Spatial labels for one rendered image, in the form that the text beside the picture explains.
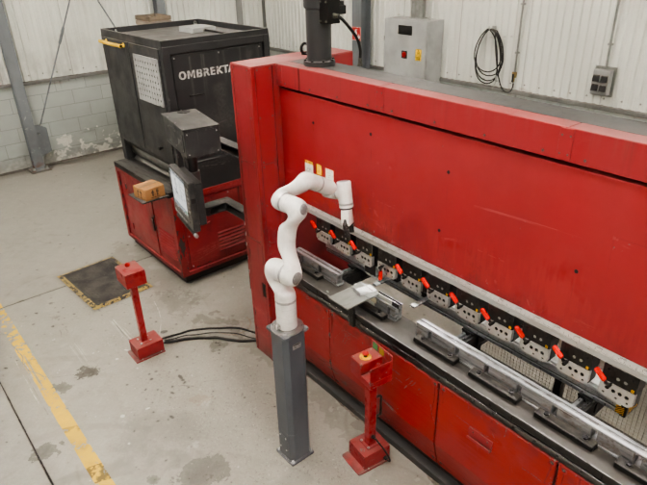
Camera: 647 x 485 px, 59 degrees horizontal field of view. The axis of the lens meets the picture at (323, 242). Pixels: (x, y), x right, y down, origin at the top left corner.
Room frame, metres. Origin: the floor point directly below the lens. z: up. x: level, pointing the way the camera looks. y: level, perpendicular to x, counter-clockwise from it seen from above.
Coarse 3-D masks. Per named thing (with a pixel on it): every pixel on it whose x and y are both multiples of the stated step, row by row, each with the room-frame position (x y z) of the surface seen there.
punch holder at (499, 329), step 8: (488, 312) 2.41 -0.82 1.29; (496, 312) 2.37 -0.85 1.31; (504, 312) 2.34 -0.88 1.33; (496, 320) 2.37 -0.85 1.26; (504, 320) 2.34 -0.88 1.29; (512, 320) 2.30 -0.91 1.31; (520, 320) 2.33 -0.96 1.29; (488, 328) 2.40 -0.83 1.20; (496, 328) 2.37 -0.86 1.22; (504, 328) 2.33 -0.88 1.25; (512, 328) 2.30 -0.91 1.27; (520, 328) 2.35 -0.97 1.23; (496, 336) 2.36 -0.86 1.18; (504, 336) 2.32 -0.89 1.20; (512, 336) 2.30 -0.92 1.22
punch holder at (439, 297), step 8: (432, 280) 2.70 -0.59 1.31; (440, 280) 2.66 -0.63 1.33; (432, 288) 2.70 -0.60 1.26; (440, 288) 2.66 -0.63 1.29; (448, 288) 2.62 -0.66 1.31; (456, 288) 2.65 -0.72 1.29; (432, 296) 2.69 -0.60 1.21; (440, 296) 2.65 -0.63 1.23; (448, 296) 2.61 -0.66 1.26; (440, 304) 2.65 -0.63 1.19; (448, 304) 2.61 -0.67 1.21
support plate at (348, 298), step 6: (348, 288) 3.14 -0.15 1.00; (354, 288) 3.14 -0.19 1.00; (336, 294) 3.07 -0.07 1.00; (342, 294) 3.06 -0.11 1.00; (348, 294) 3.06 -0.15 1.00; (354, 294) 3.06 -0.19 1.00; (366, 294) 3.06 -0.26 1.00; (372, 294) 3.05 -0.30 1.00; (336, 300) 3.00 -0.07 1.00; (342, 300) 3.00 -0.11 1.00; (348, 300) 3.00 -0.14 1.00; (354, 300) 2.99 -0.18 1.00; (360, 300) 2.99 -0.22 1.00; (366, 300) 3.00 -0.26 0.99; (342, 306) 2.94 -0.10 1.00; (348, 306) 2.93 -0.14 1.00; (354, 306) 2.94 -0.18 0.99
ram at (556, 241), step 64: (320, 128) 3.46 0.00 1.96; (384, 128) 3.02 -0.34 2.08; (384, 192) 3.01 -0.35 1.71; (448, 192) 2.66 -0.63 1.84; (512, 192) 2.38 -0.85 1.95; (576, 192) 2.15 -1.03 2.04; (640, 192) 1.96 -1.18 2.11; (448, 256) 2.63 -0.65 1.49; (512, 256) 2.34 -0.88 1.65; (576, 256) 2.11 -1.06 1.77; (640, 256) 1.92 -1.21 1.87; (576, 320) 2.07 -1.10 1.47; (640, 320) 1.87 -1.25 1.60
